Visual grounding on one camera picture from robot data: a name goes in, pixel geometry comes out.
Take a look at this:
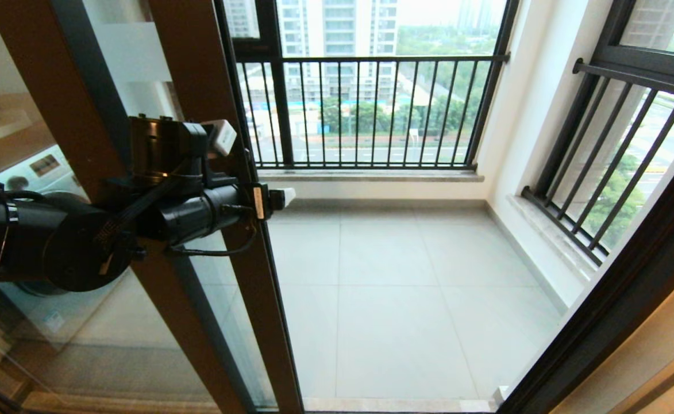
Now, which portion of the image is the short grey stone window sill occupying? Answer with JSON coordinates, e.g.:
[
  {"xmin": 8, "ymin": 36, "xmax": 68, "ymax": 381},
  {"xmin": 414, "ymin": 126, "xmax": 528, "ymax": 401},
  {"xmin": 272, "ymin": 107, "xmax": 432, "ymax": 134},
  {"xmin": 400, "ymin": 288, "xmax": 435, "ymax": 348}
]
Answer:
[{"xmin": 506, "ymin": 194, "xmax": 596, "ymax": 314}]

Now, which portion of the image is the dark door frame with track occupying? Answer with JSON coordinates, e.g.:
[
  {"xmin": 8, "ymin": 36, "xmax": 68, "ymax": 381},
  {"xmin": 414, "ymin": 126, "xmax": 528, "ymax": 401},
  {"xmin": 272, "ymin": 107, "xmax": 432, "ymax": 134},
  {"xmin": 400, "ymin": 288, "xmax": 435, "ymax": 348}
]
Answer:
[{"xmin": 496, "ymin": 129, "xmax": 674, "ymax": 414}]

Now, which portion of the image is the narrow black window railing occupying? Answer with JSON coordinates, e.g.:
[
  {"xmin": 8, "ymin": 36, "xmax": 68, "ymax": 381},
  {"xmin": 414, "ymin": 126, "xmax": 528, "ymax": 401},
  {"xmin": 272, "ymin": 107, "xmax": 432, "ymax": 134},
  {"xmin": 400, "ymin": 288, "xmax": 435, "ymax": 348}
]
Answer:
[{"xmin": 519, "ymin": 57, "xmax": 674, "ymax": 266}]

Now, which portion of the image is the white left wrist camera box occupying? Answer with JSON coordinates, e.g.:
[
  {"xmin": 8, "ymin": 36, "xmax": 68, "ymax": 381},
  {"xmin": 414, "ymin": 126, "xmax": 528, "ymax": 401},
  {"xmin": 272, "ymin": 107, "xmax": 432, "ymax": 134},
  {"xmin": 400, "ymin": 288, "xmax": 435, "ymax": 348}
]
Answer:
[{"xmin": 201, "ymin": 118, "xmax": 238, "ymax": 158}]

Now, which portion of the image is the long grey stone window sill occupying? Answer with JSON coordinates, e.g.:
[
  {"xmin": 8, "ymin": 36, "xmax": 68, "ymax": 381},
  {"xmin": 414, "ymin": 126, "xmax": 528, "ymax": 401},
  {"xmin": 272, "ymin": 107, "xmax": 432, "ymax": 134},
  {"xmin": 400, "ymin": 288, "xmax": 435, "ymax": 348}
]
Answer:
[{"xmin": 256, "ymin": 168, "xmax": 485, "ymax": 183}]

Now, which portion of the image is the sliding glass door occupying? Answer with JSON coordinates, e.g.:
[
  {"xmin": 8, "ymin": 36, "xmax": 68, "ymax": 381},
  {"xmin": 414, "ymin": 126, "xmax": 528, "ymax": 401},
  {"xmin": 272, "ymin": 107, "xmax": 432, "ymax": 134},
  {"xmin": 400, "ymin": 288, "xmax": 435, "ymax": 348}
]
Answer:
[{"xmin": 49, "ymin": 0, "xmax": 305, "ymax": 414}]

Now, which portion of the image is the thin black left gripper cable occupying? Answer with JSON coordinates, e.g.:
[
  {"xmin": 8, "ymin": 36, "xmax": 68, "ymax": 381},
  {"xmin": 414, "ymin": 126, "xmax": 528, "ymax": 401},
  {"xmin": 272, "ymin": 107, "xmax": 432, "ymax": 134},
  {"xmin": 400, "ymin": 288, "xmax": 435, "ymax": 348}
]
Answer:
[{"xmin": 166, "ymin": 220, "xmax": 258, "ymax": 257}]

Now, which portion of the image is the brown framed fixed glass door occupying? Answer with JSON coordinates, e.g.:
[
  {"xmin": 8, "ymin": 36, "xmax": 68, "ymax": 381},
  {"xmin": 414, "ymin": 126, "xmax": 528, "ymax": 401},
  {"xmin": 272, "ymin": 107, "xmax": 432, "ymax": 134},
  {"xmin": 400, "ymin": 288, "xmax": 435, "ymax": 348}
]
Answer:
[{"xmin": 0, "ymin": 0, "xmax": 257, "ymax": 414}]

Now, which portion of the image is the grey front-load washing machine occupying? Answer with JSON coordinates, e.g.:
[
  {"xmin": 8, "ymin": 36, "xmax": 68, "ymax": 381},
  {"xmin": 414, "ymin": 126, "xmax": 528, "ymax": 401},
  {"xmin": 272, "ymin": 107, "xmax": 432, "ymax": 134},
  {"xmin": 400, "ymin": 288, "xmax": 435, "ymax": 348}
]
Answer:
[{"xmin": 0, "ymin": 144, "xmax": 132, "ymax": 348}]

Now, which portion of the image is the wide black window railing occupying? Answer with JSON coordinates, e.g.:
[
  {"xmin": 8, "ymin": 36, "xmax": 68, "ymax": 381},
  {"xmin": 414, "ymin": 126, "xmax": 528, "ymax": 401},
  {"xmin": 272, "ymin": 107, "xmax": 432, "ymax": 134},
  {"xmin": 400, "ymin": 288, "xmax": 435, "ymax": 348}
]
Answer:
[{"xmin": 233, "ymin": 53, "xmax": 511, "ymax": 171}]

